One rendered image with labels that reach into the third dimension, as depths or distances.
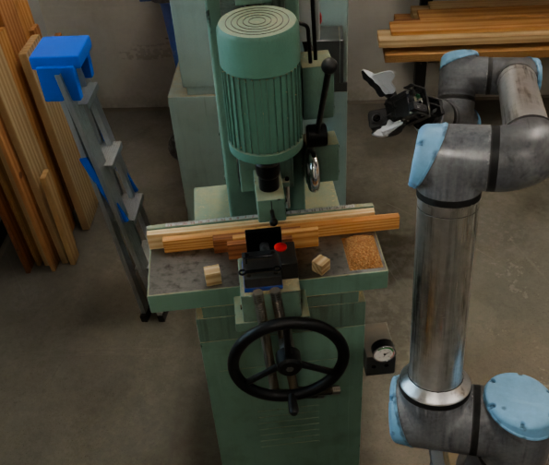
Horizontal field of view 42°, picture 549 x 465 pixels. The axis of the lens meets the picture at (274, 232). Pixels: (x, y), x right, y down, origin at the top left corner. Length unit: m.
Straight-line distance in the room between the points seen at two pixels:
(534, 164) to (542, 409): 0.54
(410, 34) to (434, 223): 2.38
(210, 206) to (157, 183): 1.55
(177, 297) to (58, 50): 0.99
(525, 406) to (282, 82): 0.84
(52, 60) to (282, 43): 1.05
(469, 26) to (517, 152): 2.46
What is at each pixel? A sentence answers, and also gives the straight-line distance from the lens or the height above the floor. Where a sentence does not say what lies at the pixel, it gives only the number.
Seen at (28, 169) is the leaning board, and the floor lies 0.52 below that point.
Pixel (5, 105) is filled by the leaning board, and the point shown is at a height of 0.81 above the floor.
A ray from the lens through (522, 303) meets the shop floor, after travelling 3.05.
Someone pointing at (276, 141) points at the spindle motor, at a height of 1.25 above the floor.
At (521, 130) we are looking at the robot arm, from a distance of 1.28.
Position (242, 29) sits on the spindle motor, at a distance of 1.51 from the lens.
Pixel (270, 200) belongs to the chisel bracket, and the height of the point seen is 1.07.
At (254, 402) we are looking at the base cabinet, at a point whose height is 0.44.
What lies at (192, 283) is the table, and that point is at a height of 0.90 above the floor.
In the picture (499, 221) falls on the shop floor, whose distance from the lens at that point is 3.43.
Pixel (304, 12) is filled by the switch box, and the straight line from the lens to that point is 1.85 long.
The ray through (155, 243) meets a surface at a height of 0.92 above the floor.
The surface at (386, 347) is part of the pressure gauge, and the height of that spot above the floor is 0.69.
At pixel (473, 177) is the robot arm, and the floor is 1.40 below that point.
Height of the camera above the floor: 2.11
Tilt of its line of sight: 40 degrees down
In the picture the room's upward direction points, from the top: 4 degrees counter-clockwise
